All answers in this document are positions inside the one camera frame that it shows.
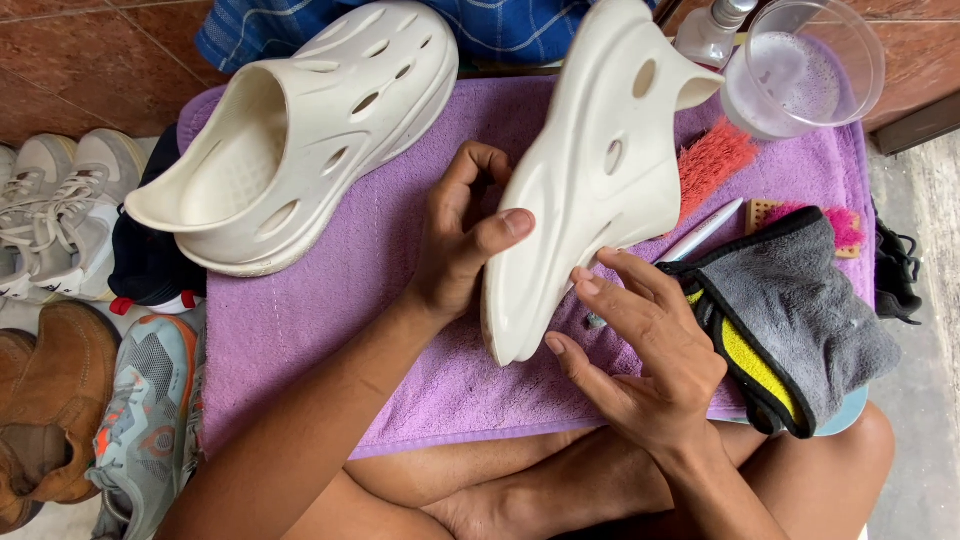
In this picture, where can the person's left hand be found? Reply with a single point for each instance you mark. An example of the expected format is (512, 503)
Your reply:
(450, 247)

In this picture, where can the person's right hand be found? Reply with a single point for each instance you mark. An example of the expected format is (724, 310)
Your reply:
(660, 375)

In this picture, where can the white foam clog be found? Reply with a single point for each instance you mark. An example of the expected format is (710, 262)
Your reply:
(300, 142)
(592, 172)

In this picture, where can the purple towel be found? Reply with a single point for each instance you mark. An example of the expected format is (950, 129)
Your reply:
(337, 337)

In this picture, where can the grey yellow microfibre cloth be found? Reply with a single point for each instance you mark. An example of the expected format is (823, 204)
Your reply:
(795, 315)

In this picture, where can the white toothbrush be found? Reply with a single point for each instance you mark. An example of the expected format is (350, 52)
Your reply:
(705, 229)

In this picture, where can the person's left leg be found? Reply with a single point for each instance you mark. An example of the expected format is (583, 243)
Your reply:
(525, 472)

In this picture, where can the person's leg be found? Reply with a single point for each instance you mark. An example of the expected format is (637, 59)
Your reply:
(525, 472)
(825, 480)

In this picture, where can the light blue board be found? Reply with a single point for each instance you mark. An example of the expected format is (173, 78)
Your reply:
(844, 416)

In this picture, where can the person's right leg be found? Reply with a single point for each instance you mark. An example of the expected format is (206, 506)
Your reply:
(825, 480)

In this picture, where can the coral bristle brush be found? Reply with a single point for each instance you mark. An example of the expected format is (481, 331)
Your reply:
(712, 161)

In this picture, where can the blue checked cloth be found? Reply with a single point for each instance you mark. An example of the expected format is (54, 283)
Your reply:
(510, 30)

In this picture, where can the wooden brush pink bristles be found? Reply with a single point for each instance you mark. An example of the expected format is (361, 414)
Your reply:
(844, 225)

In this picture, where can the black laced shoe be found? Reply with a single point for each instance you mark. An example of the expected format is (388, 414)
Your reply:
(896, 277)

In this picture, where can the black red sneaker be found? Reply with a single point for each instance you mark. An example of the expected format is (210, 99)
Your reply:
(154, 262)

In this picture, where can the clear plastic cup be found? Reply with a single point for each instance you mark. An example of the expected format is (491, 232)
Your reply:
(795, 82)

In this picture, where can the clear spray bottle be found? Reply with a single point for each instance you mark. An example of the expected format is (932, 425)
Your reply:
(709, 37)

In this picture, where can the grey orange sneaker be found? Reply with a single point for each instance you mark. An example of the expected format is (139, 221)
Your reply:
(150, 420)

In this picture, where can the white grey sneaker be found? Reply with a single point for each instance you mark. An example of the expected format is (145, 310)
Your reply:
(90, 217)
(30, 195)

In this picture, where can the brown leather boot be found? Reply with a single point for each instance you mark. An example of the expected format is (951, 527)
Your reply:
(52, 405)

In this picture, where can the dark brown door frame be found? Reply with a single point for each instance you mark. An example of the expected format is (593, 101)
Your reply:
(919, 124)

